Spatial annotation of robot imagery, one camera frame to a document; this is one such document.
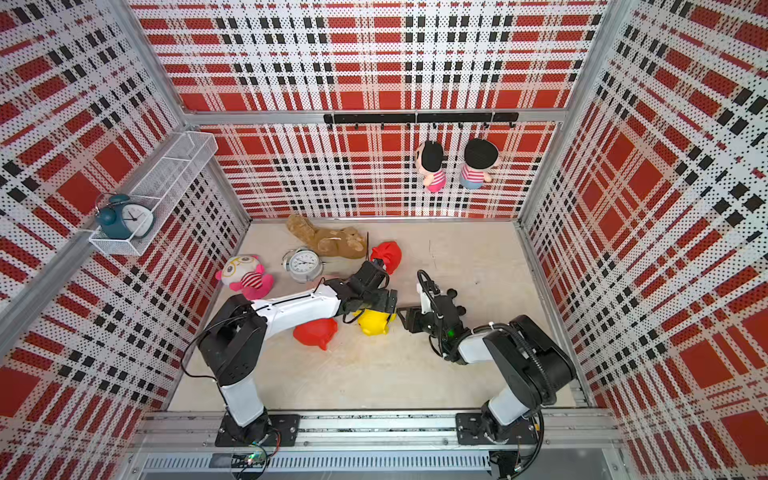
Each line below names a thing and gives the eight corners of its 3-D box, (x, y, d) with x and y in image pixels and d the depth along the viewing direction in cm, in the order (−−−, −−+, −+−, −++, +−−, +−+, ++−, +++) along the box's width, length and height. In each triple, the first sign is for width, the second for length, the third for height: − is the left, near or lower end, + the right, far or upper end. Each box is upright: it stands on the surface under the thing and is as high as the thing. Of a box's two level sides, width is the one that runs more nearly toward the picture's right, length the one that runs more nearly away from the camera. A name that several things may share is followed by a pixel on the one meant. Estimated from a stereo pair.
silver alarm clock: (301, 289, 100) (298, 283, 98) (280, 262, 108) (277, 257, 105) (329, 270, 105) (327, 265, 103) (307, 246, 112) (305, 241, 110)
